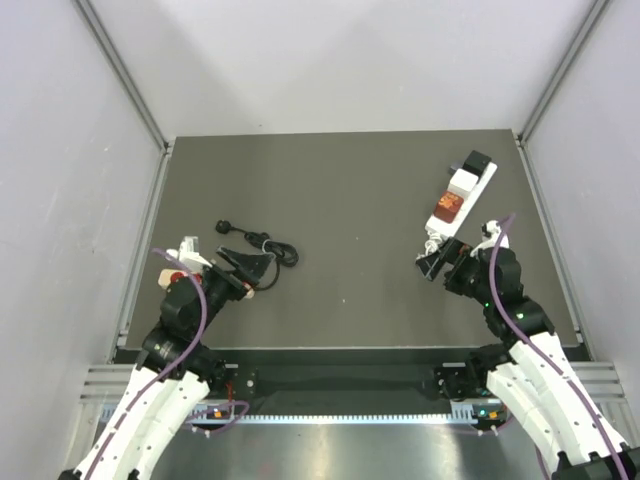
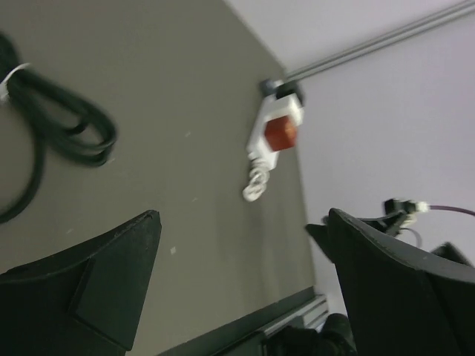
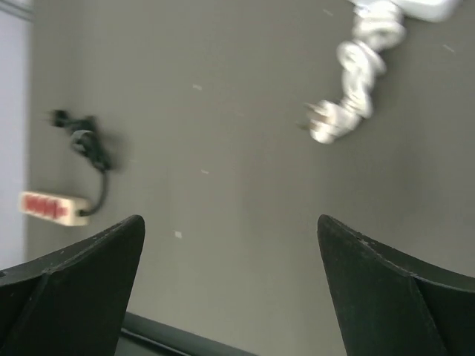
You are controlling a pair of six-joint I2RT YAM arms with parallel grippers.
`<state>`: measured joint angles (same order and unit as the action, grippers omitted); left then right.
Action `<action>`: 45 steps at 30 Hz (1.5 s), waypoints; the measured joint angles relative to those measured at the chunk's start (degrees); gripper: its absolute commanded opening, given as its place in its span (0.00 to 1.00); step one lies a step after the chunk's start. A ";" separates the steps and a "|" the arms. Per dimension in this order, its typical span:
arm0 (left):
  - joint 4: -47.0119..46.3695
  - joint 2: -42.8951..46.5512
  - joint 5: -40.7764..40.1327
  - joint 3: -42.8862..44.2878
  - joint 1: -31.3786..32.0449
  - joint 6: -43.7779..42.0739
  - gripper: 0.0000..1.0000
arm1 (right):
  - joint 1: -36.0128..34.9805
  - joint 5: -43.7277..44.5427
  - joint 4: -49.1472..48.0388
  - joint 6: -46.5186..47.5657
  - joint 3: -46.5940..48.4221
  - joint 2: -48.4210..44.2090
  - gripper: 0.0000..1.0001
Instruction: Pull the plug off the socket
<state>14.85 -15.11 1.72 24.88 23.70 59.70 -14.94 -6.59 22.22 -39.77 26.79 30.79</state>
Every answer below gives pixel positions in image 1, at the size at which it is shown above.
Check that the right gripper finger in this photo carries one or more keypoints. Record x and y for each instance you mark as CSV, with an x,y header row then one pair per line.
x,y
452,248
431,264

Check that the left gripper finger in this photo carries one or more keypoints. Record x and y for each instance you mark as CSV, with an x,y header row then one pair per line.
x,y
240,262
261,263

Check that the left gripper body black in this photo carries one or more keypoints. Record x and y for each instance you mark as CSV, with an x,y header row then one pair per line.
x,y
220,286

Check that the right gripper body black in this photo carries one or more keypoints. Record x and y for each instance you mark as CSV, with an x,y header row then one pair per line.
x,y
464,278

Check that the red cube plug adapter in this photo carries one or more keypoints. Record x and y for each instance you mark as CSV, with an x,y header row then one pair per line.
x,y
448,207

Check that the white power strip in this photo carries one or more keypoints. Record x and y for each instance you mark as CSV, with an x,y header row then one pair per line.
x,y
438,232

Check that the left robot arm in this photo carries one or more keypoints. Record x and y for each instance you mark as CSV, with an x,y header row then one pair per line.
x,y
174,371

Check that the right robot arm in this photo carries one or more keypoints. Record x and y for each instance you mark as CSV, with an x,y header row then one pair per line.
x,y
528,370

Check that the white cube plug adapter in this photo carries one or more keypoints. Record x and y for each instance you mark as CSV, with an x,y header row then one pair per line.
x,y
462,183

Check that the grey plug beside strip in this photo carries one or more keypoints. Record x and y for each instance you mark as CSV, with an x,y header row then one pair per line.
x,y
454,167

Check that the black plug adapter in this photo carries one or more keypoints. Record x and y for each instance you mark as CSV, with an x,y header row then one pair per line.
x,y
476,163

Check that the wooden power strip red sockets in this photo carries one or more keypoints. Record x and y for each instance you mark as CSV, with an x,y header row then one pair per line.
x,y
169,276

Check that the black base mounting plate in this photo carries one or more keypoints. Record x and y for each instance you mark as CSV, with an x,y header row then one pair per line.
x,y
434,382

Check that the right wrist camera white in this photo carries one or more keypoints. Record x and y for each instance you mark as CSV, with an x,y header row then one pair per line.
x,y
491,235

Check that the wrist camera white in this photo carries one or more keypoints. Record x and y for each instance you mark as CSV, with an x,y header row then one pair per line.
x,y
188,255
491,235

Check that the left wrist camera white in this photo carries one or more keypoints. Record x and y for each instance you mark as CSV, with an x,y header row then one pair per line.
x,y
188,255

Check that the white slotted cable duct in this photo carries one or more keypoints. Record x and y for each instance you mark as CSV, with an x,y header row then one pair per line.
x,y
460,414

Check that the right aluminium frame post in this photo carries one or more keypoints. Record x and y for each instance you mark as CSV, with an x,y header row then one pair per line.
x,y
594,15

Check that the aluminium frame post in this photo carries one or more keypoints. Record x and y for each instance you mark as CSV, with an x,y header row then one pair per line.
x,y
594,15
91,18

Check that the left aluminium frame post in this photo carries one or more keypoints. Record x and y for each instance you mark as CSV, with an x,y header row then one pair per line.
x,y
91,18

